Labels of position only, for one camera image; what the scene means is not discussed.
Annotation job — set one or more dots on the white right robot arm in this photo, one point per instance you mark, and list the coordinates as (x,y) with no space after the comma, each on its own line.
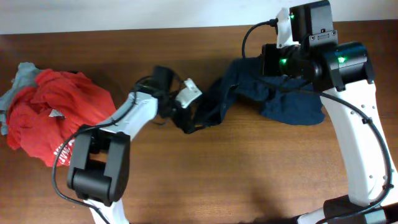
(342,76)

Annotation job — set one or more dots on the red printed t-shirt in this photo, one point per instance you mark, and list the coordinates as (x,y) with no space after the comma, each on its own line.
(42,118)

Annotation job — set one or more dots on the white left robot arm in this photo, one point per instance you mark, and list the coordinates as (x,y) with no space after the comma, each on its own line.
(100,161)

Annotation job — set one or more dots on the navy blue shorts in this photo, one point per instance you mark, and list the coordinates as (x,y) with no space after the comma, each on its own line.
(291,108)

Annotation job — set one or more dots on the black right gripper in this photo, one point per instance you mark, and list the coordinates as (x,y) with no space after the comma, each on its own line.
(267,66)

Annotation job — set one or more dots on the grey cloth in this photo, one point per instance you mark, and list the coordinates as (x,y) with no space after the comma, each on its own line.
(25,76)

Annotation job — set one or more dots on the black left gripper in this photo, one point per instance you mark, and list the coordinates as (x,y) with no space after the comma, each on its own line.
(180,121)

